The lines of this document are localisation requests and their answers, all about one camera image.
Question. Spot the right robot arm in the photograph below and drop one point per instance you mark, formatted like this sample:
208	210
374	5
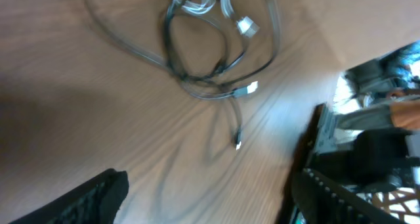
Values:
373	148

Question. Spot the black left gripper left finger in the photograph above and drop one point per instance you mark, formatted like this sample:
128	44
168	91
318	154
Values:
96	201

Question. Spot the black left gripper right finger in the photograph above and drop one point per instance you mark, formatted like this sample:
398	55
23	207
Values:
323	201

